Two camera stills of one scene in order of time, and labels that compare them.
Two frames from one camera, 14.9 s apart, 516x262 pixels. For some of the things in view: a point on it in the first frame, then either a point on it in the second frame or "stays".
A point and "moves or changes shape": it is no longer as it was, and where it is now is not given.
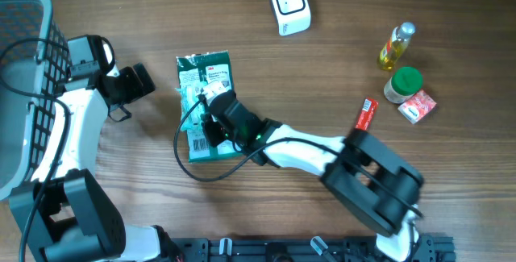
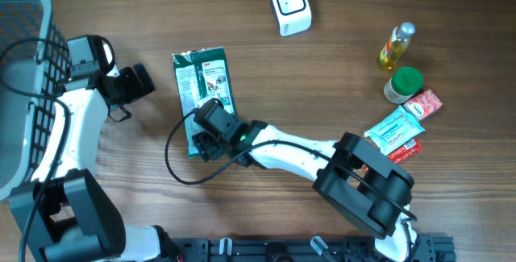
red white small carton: x=417 y=107 moves or changes shape
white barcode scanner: x=291 y=5 stays
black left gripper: x=137 y=89 stays
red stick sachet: x=368 y=109 -> x=407 y=151
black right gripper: x=209 y=126 -> x=206 y=147
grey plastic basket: x=35 y=61 stays
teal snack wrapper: x=189 y=96 -> x=393 y=131
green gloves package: x=197 y=69 stays
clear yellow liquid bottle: x=399 y=39 stays
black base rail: x=426 y=248 stays
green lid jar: x=405 y=83 stays
